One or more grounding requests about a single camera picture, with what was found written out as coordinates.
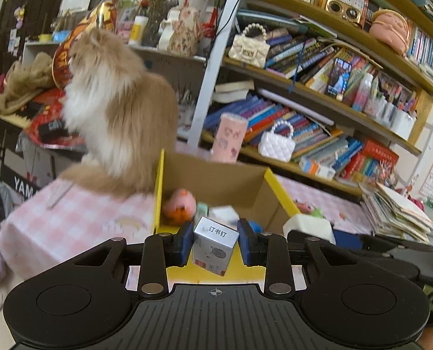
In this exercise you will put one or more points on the antler figurine decoration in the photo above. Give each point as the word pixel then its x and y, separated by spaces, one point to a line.
pixel 386 177

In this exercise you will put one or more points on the glossy photo card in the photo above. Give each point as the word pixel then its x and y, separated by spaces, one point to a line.
pixel 338 78

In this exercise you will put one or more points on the red gold snack bag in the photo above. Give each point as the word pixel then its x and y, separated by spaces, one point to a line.
pixel 70 58

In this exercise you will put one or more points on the pink printed cup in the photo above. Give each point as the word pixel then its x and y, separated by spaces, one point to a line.
pixel 229 138

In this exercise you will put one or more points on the blue orange white carton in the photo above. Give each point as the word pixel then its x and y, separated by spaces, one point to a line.
pixel 316 169

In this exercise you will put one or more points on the fluffy tan cat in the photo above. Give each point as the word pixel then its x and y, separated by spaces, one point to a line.
pixel 121 116

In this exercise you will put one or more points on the yellow cardboard box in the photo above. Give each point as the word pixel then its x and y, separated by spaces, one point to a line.
pixel 220 178

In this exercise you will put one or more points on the small white red-label box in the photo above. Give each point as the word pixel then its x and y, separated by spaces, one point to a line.
pixel 214 248

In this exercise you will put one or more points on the white rolled paper tube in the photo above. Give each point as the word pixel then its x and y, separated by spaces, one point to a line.
pixel 296 104

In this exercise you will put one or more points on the white desk organizer with pens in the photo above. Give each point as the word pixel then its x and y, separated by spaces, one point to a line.
pixel 399 120

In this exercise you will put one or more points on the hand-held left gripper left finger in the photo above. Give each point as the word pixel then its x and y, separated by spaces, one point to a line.
pixel 183 244

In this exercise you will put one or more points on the small green ornament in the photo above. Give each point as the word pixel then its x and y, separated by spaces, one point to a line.
pixel 431 203

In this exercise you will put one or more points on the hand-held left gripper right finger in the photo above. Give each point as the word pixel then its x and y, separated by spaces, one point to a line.
pixel 247 246

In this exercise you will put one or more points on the pink face cushion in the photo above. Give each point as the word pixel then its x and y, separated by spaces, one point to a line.
pixel 389 31

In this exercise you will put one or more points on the dried flower bunch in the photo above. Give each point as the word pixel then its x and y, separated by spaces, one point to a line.
pixel 154 0

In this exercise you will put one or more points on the white shelf post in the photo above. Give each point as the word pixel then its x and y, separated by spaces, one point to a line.
pixel 216 65

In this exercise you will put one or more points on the row of dark leaning books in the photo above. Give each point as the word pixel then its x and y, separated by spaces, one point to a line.
pixel 311 62

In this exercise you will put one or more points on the white plastic bottle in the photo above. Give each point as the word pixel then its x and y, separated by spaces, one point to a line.
pixel 138 31

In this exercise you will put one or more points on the pink printed desk mat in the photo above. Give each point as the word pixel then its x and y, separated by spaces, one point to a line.
pixel 74 218

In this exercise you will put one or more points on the brown cloth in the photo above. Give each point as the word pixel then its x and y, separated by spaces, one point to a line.
pixel 16 84

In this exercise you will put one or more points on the small pink plush toy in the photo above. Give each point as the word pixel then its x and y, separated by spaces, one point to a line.
pixel 182 200

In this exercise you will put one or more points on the red boxed dictionaries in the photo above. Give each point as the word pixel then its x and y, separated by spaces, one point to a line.
pixel 373 160

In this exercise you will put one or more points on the gold retro speaker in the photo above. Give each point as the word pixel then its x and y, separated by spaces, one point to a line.
pixel 344 11

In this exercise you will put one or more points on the row of colourful books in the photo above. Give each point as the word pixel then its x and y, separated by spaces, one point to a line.
pixel 304 135

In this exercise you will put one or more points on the black electric keyboard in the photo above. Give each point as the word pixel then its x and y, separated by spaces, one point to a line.
pixel 19 182

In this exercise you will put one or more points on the pastel gradient bottle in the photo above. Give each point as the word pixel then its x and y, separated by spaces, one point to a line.
pixel 362 93

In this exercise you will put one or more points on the thick white paperback book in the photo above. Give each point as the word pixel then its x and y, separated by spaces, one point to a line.
pixel 234 91

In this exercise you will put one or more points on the wooden bookshelf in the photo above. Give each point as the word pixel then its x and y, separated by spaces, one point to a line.
pixel 347 32

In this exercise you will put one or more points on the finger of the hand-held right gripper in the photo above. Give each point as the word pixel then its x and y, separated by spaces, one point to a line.
pixel 344 242

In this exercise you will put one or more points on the floral cloth bag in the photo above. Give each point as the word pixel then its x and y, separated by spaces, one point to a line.
pixel 182 32

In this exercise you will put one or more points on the stack of papers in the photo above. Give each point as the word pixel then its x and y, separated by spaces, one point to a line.
pixel 395 215

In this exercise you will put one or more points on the white rectangular block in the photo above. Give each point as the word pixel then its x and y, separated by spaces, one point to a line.
pixel 307 226

